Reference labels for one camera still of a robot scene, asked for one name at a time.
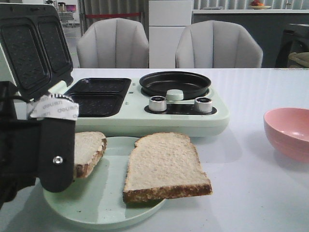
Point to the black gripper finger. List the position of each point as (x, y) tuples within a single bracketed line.
[(56, 154)]

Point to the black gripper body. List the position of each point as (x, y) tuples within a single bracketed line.
[(18, 151)]

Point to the white bread slice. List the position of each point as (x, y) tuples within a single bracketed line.
[(89, 148), (164, 165)]

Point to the mint green sandwich maker lid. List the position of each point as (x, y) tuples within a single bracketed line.
[(34, 54)]

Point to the pink plastic bowl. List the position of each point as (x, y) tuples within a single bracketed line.
[(287, 130)]

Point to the mint green breakfast maker base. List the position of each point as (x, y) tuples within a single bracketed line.
[(118, 107)]

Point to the white branded tape strip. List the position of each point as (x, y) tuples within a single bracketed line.
[(53, 105)]

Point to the mint green round plate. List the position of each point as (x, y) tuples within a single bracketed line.
[(96, 202)]

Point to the left silver control knob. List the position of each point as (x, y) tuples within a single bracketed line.
[(157, 104)]

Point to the silver control knob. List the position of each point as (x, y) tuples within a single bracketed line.
[(157, 104), (203, 105)]

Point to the left grey upholstered chair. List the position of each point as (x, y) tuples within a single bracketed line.
[(114, 43)]

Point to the grey upholstered chair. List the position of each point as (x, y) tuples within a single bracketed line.
[(114, 43), (217, 44)]

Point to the red belt barrier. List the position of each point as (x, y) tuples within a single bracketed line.
[(122, 15)]

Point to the black round frying pan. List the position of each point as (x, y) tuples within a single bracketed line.
[(191, 84)]

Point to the right silver control knob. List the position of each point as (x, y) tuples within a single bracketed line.
[(203, 105)]

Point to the white refrigerator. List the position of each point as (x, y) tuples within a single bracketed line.
[(167, 20)]

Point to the right grey upholstered chair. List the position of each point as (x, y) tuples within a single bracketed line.
[(217, 44)]

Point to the grey kitchen counter cabinet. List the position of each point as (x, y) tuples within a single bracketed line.
[(278, 32)]

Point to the fruit plate on counter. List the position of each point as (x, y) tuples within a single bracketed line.
[(258, 5)]

